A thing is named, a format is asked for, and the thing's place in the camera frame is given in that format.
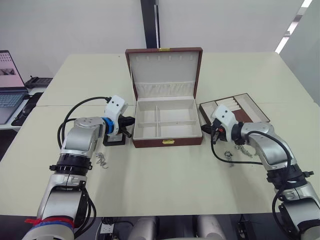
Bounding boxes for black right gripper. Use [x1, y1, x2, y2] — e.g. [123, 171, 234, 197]
[201, 119, 228, 144]

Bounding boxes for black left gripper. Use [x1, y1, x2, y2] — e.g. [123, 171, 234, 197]
[116, 113, 136, 139]

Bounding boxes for black-based display case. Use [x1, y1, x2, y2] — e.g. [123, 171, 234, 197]
[102, 133, 127, 147]

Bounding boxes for brown jewelry box, cream lining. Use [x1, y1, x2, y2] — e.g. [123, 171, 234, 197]
[124, 46, 204, 149]

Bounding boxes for brown compartment tray, cream lining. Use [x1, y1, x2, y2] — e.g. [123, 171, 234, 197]
[198, 92, 272, 129]

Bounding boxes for grey rounded shape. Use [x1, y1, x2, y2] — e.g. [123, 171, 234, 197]
[196, 214, 224, 240]

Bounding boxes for black desk device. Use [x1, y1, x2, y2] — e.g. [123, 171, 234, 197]
[25, 75, 54, 89]

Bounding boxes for black desk mat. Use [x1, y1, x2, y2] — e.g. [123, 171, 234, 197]
[11, 92, 45, 126]

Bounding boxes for white power strip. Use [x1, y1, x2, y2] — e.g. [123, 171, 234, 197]
[98, 222, 115, 235]

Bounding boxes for open laptop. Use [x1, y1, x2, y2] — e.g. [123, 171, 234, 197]
[0, 49, 29, 125]

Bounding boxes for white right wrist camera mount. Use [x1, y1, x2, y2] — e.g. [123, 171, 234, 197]
[211, 104, 239, 142]

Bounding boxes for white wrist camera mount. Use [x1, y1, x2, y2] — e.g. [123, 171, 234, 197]
[211, 104, 239, 142]
[103, 94, 129, 136]

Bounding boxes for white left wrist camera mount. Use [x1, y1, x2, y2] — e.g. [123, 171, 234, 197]
[103, 94, 129, 136]

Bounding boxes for silver chain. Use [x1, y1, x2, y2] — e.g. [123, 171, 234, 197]
[94, 151, 110, 170]
[234, 144, 258, 159]

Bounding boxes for black left arm wrist cable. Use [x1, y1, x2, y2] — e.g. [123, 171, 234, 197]
[57, 96, 112, 151]

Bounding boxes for black arm wrist cable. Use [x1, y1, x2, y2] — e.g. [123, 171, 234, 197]
[57, 96, 112, 151]
[210, 129, 295, 181]

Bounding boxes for black right arm wrist cable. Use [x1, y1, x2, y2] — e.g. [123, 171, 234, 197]
[210, 129, 295, 181]

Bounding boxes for black left elbow cable bundle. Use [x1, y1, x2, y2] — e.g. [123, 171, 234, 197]
[73, 184, 98, 240]

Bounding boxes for black right elbow cable loop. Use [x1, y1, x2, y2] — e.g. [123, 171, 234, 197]
[271, 188, 302, 240]

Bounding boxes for black wall pillar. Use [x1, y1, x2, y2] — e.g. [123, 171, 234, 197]
[140, 0, 161, 50]

